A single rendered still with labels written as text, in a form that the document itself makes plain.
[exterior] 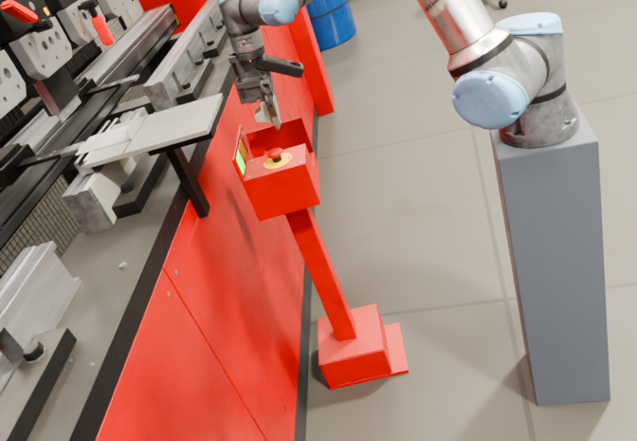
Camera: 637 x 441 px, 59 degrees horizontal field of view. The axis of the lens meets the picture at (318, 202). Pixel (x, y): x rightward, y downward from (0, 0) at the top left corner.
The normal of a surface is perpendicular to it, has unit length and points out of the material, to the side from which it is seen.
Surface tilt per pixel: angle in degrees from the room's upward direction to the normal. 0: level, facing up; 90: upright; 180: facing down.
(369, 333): 0
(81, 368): 0
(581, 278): 90
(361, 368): 90
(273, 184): 90
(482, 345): 0
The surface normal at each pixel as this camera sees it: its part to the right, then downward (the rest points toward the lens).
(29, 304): 0.95, -0.24
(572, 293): -0.13, 0.57
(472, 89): -0.51, 0.68
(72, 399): -0.30, -0.80
